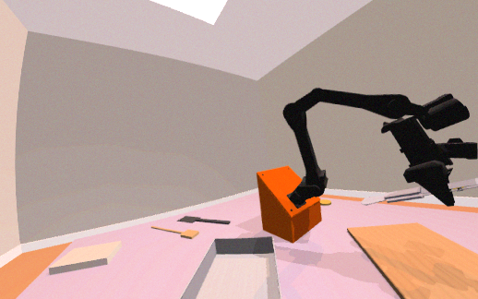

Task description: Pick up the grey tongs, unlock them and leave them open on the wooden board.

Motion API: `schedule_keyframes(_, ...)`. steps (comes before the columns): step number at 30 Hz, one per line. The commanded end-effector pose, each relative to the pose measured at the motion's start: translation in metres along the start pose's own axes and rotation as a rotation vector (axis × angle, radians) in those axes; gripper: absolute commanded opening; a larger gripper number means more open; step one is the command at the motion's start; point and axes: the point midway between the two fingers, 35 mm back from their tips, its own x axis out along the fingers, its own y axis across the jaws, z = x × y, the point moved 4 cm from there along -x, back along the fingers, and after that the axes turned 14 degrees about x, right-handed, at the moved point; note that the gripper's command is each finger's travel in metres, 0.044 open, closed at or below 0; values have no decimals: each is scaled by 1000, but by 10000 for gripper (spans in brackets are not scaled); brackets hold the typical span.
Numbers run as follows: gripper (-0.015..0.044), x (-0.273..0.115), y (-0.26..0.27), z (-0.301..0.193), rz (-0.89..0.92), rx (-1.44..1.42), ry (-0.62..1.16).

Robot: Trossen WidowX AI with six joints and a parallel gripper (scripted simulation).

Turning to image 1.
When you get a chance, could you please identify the black spatula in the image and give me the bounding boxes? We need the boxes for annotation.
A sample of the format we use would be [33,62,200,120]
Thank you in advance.
[177,216,231,225]

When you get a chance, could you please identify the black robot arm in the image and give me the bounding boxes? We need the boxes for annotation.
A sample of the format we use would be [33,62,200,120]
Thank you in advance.
[283,88,478,209]

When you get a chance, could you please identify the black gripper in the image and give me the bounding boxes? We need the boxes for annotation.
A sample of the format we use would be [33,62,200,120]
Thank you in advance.
[400,135,455,207]

